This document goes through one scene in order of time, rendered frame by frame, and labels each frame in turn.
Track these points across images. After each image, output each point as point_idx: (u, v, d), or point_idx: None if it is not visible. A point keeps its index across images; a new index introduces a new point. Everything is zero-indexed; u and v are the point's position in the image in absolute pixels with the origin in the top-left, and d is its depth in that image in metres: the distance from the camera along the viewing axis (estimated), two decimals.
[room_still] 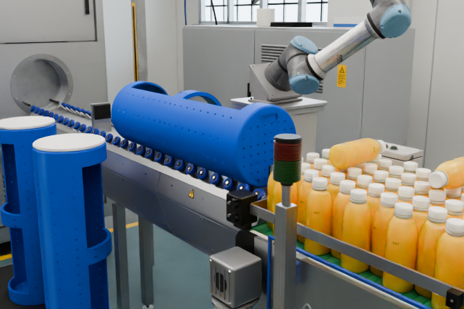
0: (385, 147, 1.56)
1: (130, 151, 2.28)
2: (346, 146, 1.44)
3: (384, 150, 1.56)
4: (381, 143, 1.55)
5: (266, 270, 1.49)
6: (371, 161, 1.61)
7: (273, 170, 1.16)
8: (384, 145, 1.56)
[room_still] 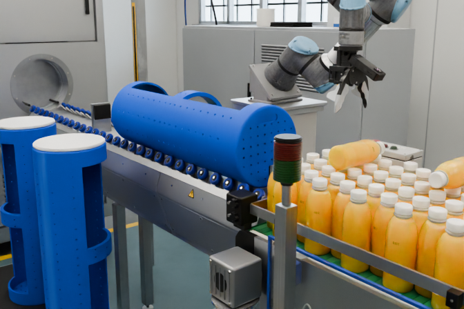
0: (384, 148, 1.56)
1: (130, 151, 2.28)
2: (344, 146, 1.44)
3: (383, 151, 1.56)
4: (380, 144, 1.55)
5: (266, 270, 1.49)
6: None
7: (273, 170, 1.16)
8: (384, 146, 1.56)
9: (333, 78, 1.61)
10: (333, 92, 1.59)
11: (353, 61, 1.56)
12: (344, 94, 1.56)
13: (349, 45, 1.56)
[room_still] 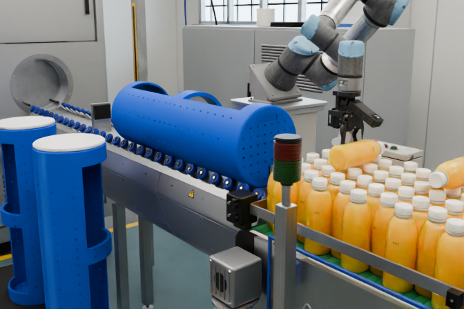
0: (384, 148, 1.56)
1: (130, 151, 2.28)
2: (344, 146, 1.44)
3: (383, 151, 1.56)
4: (380, 144, 1.55)
5: (266, 270, 1.49)
6: None
7: (273, 170, 1.16)
8: (384, 146, 1.56)
9: (332, 122, 1.64)
10: (337, 140, 1.64)
11: (352, 106, 1.59)
12: (347, 141, 1.61)
13: (347, 91, 1.59)
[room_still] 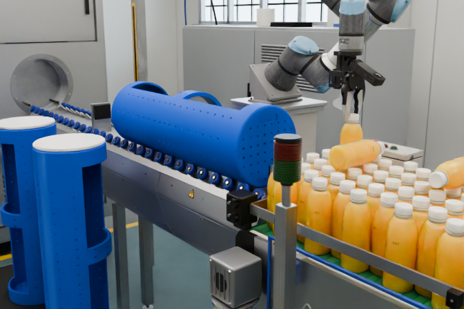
0: (384, 148, 1.56)
1: (130, 151, 2.28)
2: (344, 146, 1.44)
3: (383, 151, 1.56)
4: (380, 144, 1.55)
5: (266, 270, 1.49)
6: None
7: (273, 170, 1.16)
8: (384, 146, 1.56)
9: (333, 83, 1.61)
10: (338, 101, 1.61)
11: (353, 65, 1.56)
12: (349, 101, 1.59)
13: (349, 50, 1.56)
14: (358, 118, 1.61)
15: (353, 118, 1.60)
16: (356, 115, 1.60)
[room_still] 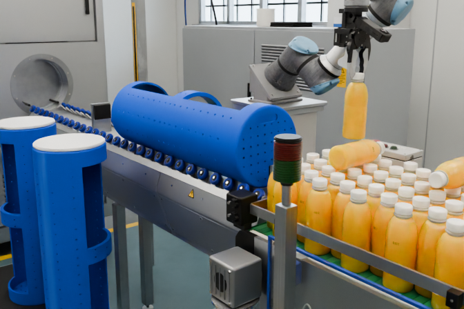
0: (384, 148, 1.56)
1: (130, 151, 2.28)
2: (344, 146, 1.44)
3: (383, 151, 1.56)
4: (380, 144, 1.55)
5: (266, 270, 1.49)
6: None
7: (273, 170, 1.16)
8: (384, 146, 1.56)
9: (338, 41, 1.59)
10: (344, 59, 1.58)
11: (359, 22, 1.54)
12: (354, 59, 1.56)
13: (354, 6, 1.53)
14: (364, 78, 1.59)
15: (358, 77, 1.57)
16: (362, 74, 1.57)
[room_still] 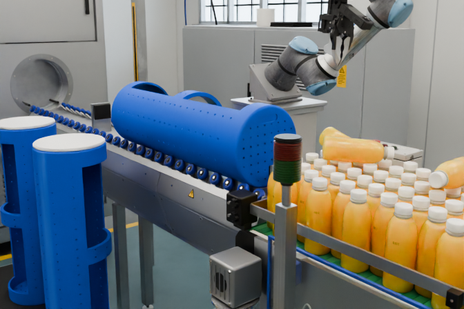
0: (392, 147, 1.52)
1: (130, 151, 2.28)
2: None
3: (391, 147, 1.51)
4: None
5: (266, 270, 1.49)
6: None
7: (273, 170, 1.16)
8: (391, 147, 1.52)
9: (322, 27, 1.60)
10: (329, 45, 1.60)
11: (343, 9, 1.55)
12: (339, 46, 1.58)
13: None
14: None
15: None
16: None
